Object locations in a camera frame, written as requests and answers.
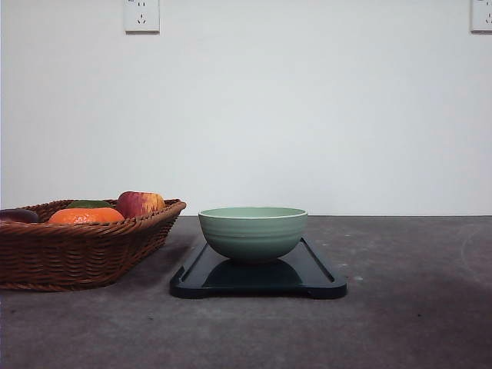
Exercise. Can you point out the white wall outlet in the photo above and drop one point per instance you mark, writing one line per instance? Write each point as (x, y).
(141, 18)
(480, 15)

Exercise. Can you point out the white wall outlet right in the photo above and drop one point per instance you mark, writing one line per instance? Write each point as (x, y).
(480, 15)

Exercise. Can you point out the brown wicker basket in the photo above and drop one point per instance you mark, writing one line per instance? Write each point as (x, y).
(45, 256)

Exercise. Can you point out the red yellow apple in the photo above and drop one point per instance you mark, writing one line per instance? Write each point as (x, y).
(133, 204)

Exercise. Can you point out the dark purple fruit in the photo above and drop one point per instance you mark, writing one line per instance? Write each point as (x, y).
(18, 214)

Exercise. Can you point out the white wall outlet left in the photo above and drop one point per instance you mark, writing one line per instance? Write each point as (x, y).
(141, 18)

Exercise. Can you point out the light green ceramic bowl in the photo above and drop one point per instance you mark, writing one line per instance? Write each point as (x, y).
(252, 232)

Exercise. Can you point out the orange tangerine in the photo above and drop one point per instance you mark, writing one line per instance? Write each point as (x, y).
(86, 216)

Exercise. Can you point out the dark green avocado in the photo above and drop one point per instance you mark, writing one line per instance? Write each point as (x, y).
(90, 204)

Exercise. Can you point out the dark rectangular serving tray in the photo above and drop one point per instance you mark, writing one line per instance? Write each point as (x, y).
(307, 274)

